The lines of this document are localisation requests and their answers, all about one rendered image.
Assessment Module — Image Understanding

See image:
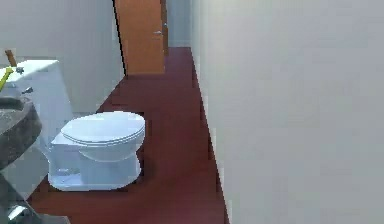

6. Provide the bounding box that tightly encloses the orange wooden room door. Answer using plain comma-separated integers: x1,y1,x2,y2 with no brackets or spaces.
113,0,169,76

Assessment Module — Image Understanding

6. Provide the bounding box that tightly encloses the white toilet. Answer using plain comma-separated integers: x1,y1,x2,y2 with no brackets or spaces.
6,59,147,192

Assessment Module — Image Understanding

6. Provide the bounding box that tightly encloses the dark grey stone sink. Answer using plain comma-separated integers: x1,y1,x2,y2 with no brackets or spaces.
0,95,43,171

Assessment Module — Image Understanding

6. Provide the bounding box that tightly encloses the yellow green stick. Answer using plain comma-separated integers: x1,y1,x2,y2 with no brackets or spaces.
0,66,15,92

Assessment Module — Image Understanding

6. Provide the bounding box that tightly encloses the brown wooden stick handle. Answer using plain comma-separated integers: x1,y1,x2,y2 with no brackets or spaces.
4,49,18,68

